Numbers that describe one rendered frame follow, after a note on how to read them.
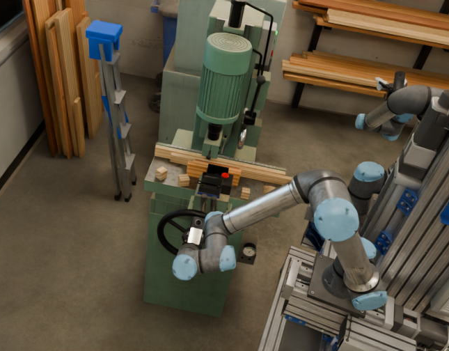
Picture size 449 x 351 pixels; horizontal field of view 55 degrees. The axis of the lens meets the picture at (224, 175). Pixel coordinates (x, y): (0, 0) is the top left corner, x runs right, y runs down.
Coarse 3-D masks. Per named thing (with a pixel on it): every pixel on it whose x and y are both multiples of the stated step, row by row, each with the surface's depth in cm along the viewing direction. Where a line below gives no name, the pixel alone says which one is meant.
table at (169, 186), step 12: (156, 156) 199; (156, 168) 192; (168, 168) 194; (180, 168) 195; (144, 180) 186; (156, 180) 186; (168, 180) 187; (192, 180) 190; (240, 180) 195; (252, 180) 196; (156, 192) 189; (168, 192) 188; (180, 192) 187; (192, 192) 186; (240, 192) 189; (252, 192) 190; (192, 204) 183; (228, 204) 187; (240, 204) 187; (276, 216) 189
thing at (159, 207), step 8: (176, 136) 230; (184, 136) 231; (176, 144) 225; (184, 144) 226; (240, 152) 228; (248, 152) 230; (248, 160) 224; (152, 192) 195; (152, 200) 192; (152, 208) 196; (160, 208) 195; (168, 208) 194; (176, 208) 194; (184, 208) 193; (184, 216) 196
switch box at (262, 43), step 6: (264, 24) 186; (276, 24) 189; (264, 30) 183; (264, 36) 184; (270, 36) 184; (264, 42) 186; (270, 42) 186; (258, 48) 188; (264, 48) 187; (270, 48) 187; (258, 54) 190; (264, 54) 189; (270, 54) 189; (258, 60) 191
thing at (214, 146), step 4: (220, 132) 191; (220, 136) 189; (204, 140) 185; (208, 140) 186; (216, 140) 187; (220, 140) 187; (204, 144) 184; (208, 144) 184; (212, 144) 184; (216, 144) 184; (220, 144) 192; (204, 148) 185; (208, 148) 185; (212, 148) 185; (216, 148) 184; (204, 152) 186; (208, 152) 186; (212, 152) 186; (216, 152) 186; (212, 156) 187; (216, 156) 187
